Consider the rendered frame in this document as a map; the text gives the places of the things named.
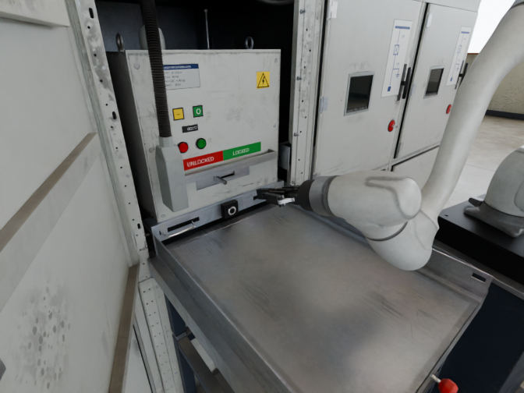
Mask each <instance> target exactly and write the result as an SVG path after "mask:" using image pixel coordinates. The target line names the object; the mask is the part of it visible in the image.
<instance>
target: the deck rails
mask: <svg viewBox="0 0 524 393"><path fill-rule="evenodd" d="M286 204H288V203H286ZM288 205H290V206H292V207H294V208H296V209H298V210H300V211H302V212H303V213H305V214H308V215H309V216H311V217H313V218H315V219H317V220H318V221H321V222H323V223H325V224H326V225H329V226H331V227H332V228H334V229H336V230H338V231H340V232H342V233H344V234H346V235H347V236H349V237H351V238H353V239H355V240H357V241H359V242H361V243H362V244H364V245H366V246H368V247H370V248H372V247H371V246H370V244H369V243H368V242H367V240H366V238H365V236H364V235H363V233H362V232H360V231H359V230H358V229H357V228H355V227H354V226H352V225H350V224H349V223H347V222H346V221H345V219H344V218H336V217H332V216H324V215H319V214H317V213H316V212H314V211H306V210H304V209H303V208H302V207H301V206H300V205H295V204H288ZM154 238H155V242H156V247H157V251H158V254H157V257H158V258H159V260H160V261H161V262H162V263H163V265H165V267H166V268H167V269H168V271H169V272H170V273H171V274H172V276H173V277H174V278H175V280H176V281H177V282H178V283H179V284H180V285H181V287H182V288H183V289H184V291H185V292H186V293H187V295H188V296H189V297H190V298H191V300H192V301H193V302H194V303H195V304H196V306H197V307H198V308H199V309H200V311H201V312H202V313H203V315H204V316H205V317H206V318H207V319H208V320H209V321H210V323H211V324H212V325H213V327H214V328H215V329H216V331H217V332H218V333H219V335H220V336H221V337H222V338H223V339H224V340H225V342H226V343H227V344H228V346H229V347H230V348H231V349H232V351H233V352H234V353H235V354H236V355H237V356H238V358H239V359H240V360H241V362H242V363H243V364H244V366H245V367H246V368H247V370H248V371H249V372H250V373H251V374H252V375H253V377H254V378H255V379H256V380H257V382H258V383H259V384H260V386H261V387H262V388H263V389H264V390H265V391H266V393H296V392H295V391H294V390H293V389H292V388H291V386H290V385H289V384H288V383H287V382H286V381H285V379H284V378H283V377H282V376H281V375H280V374H279V373H278V371H277V370H276V369H275V368H274V367H273V366H272V365H271V364H270V363H269V362H268V361H267V359H266V358H265V357H264V356H263V355H262V354H261V353H260V351H259V350H258V349H257V348H256V347H255V346H254V344H253V343H252V342H251V341H250V340H249V339H248V338H247V337H246V336H245V335H244V334H243V333H242V331H241V330H240V329H239V328H238V327H237V326H236V325H235V323H234V322H233V321H232V320H231V319H230V318H229V316H228V315H227V314H226V313H225V312H224V311H223V309H222V308H221V307H220V306H219V305H218V304H217V303H216V302H215V301H214V300H213V299H212V298H211V296H210V295H209V294H208V293H207V292H206V291H205V290H204V288H203V287H202V286H201V285H200V284H199V282H198V281H197V280H196V279H195V278H194V277H193V276H192V275H191V274H190V273H189V272H188V271H187V270H186V268H185V267H184V266H183V265H182V264H181V263H180V261H179V260H178V259H177V258H176V257H175V256H174V254H173V253H172V252H171V251H170V250H168V249H167V248H166V247H165V246H164V245H163V244H162V242H161V241H160V240H159V239H158V238H157V237H156V236H154ZM414 271H416V272H418V273H420V274H422V275H423V276H425V277H427V278H429V279H431V280H433V281H435V282H437V283H438V284H440V285H443V286H444V287H446V288H448V289H450V290H452V291H454V292H456V293H458V294H459V295H461V296H464V297H466V298H467V299H469V300H471V301H473V302H475V303H477V304H480V303H481V301H482V300H483V298H484V297H485V295H486V293H487V290H488V288H489V286H490V283H491V282H492V280H493V277H494V276H493V275H490V274H488V273H486V272H483V271H481V270H479V269H477V268H474V267H472V266H470V265H468V264H465V263H463V262H461V261H460V260H456V259H455V258H453V257H450V256H448V255H446V254H444V253H441V252H439V251H437V250H435V249H432V251H431V255H430V259H429V260H428V261H427V263H426V264H425V265H424V266H423V267H421V268H419V269H417V270H414ZM473 273H475V274H478V275H479V276H482V277H484V278H486V281H485V282H483V281H481V280H479V279H477V278H474V277H472V274H473Z"/></svg>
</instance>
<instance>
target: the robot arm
mask: <svg viewBox="0 0 524 393"><path fill-rule="evenodd" d="M522 61H524V0H515V1H514V2H513V3H512V5H511V7H510V8H509V9H508V11H507V12H506V13H505V14H504V15H503V16H502V18H501V20H500V22H499V23H498V25H497V26H496V28H495V29H494V32H493V33H492V34H491V36H490V37H489V39H488V40H487V42H486V44H485V45H484V46H483V48H482V49H481V51H480V52H479V54H478V55H477V56H476V58H475V59H474V61H473V63H472V65H471V66H470V67H469V69H468V71H467V73H466V75H465V76H464V78H463V80H462V83H461V85H460V87H459V89H458V92H457V94H456V96H455V100H454V103H453V105H452V108H451V112H450V115H449V117H448V122H447V125H446V127H445V130H444V134H443V137H442V140H441V144H440V146H439V149H438V152H437V156H436V159H435V162H434V166H433V168H432V171H431V173H430V176H429V178H428V180H427V182H426V184H425V185H424V187H423V188H422V189H421V190H420V187H419V185H418V183H417V182H416V181H415V180H414V179H413V178H412V177H410V176H407V175H404V174H401V173H397V172H389V171H379V170H366V171H357V172H350V173H347V174H345V175H330V176H321V177H318V178H316V179H308V180H306V181H305V182H303V183H302V184H301V185H299V186H283V187H282V188H277V189H275V188H259V189H256V191H257V197H258V200H266V201H267V203H270V204H275V205H278V206H279V207H284V205H285V203H288V204H295V205H300V206H301V207H302V208H303V209H304V210H306V211H314V212H316V213H317V214H319V215H324V216H332V217H336V218H344V219H345V221H346V222H347V223H349V224H350V225H352V226H354V227H355V228H357V229H358V230H359V231H360V232H362V233H363V235H364V236H365V238H366V240H367V242H368V243H369V244H370V246H371V247H372V249H373V250H374V251H375V252H376V253H377V254H378V255H379V256H380V257H381V258H382V259H383V260H385V261H387V262H388V263H389V264H391V265H392V266H394V267H396V268H398V269H401V270H405V271H413V270H417V269H419V268H421V267H423V266H424V265H425V264H426V263H427V261H428V260H429V259H430V255H431V251H432V245H433V241H434V237H435V235H436V233H437V230H438V229H439V225H438V223H437V217H438V215H439V214H440V212H441V210H442V209H443V207H444V206H445V204H446V203H447V201H448V199H449V197H450V196H451V194H452V192H453V190H454V188H455V186H456V184H457V182H458V180H459V177H460V175H461V173H462V170H463V167H464V165H465V163H466V159H467V157H468V155H469V152H470V150H471V147H472V145H473V142H474V140H475V138H476V135H477V132H478V130H479V127H480V124H481V122H482V120H483V117H484V115H485V112H486V110H487V107H488V105H489V103H490V100H491V98H492V97H493V95H494V92H495V91H496V89H497V87H498V86H499V84H500V82H501V81H502V80H503V79H504V78H505V76H506V75H507V74H508V73H509V72H510V71H511V70H512V69H514V68H515V67H516V66H517V65H518V64H519V63H521V62H522ZM468 201H469V202H470V203H471V204H472V205H473V206H475V207H470V208H466V210H465V213H466V214H468V215H471V216H473V217H475V218H478V219H480V220H481V221H484V222H486V223H487V224H489V225H492V226H494V227H495V228H498V229H499V230H501V231H503V232H504V233H506V234H507V235H509V236H511V237H515V238H518V237H519V236H520V235H521V234H524V146H521V147H519V148H518V149H516V150H514V151H513V152H511V153H510V154H509V155H508V156H507V157H506V158H505V159H504V160H503V161H502V162H501V163H500V164H499V166H498V167H497V170H496V171H495V173H494V175H493V177H492V179H491V181H490V184H489V186H488V188H487V193H486V196H485V197H484V199H481V198H478V197H475V196H471V197H470V198H469V200H468Z"/></svg>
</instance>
